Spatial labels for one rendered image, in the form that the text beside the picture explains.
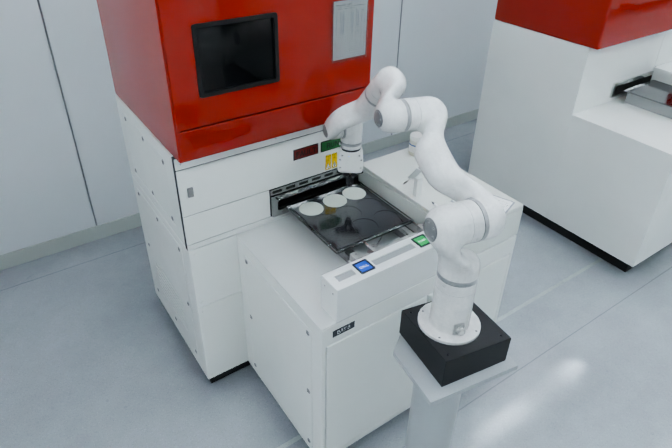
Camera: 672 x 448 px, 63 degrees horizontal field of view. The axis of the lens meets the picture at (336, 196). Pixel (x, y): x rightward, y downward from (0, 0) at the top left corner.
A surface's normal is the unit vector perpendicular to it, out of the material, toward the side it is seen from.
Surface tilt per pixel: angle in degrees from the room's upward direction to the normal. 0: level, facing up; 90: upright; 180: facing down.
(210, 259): 90
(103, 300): 0
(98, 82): 90
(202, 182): 90
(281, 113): 90
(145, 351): 0
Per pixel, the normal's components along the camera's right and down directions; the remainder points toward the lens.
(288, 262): 0.02, -0.84
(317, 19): 0.57, 0.44
